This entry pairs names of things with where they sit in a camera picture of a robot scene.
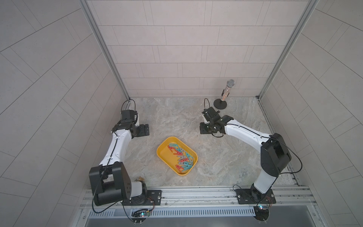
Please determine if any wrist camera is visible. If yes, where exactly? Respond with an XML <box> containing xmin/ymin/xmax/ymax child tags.
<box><xmin>202</xmin><ymin>107</ymin><xmax>221</xmax><ymax>123</ymax></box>
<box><xmin>120</xmin><ymin>110</ymin><xmax>138</xmax><ymax>124</ymax></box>

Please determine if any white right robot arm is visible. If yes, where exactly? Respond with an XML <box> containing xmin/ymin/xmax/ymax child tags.
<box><xmin>199</xmin><ymin>119</ymin><xmax>292</xmax><ymax>197</ymax></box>

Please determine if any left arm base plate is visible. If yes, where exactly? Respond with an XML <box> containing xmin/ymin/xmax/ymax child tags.
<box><xmin>123</xmin><ymin>190</ymin><xmax>162</xmax><ymax>206</ymax></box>

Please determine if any aluminium front rail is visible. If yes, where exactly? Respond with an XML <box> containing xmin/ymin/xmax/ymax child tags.
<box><xmin>82</xmin><ymin>185</ymin><xmax>315</xmax><ymax>209</ymax></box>

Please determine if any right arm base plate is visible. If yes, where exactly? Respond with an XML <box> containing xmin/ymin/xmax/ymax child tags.
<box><xmin>234</xmin><ymin>188</ymin><xmax>276</xmax><ymax>205</ymax></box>

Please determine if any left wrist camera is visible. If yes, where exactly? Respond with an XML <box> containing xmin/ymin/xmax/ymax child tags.
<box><xmin>120</xmin><ymin>110</ymin><xmax>138</xmax><ymax>124</ymax></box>

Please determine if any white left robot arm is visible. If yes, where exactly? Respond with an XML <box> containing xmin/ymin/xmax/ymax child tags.
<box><xmin>89</xmin><ymin>123</ymin><xmax>149</xmax><ymax>206</ymax></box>

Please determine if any yellow plastic storage box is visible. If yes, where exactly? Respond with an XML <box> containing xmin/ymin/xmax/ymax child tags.
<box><xmin>157</xmin><ymin>136</ymin><xmax>198</xmax><ymax>176</ymax></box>

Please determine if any glittery stand with black base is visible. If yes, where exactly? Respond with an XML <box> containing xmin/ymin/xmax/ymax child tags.
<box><xmin>214</xmin><ymin>79</ymin><xmax>235</xmax><ymax>110</ymax></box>

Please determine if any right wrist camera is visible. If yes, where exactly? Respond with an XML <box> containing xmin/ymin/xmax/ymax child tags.
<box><xmin>202</xmin><ymin>107</ymin><xmax>221</xmax><ymax>123</ymax></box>

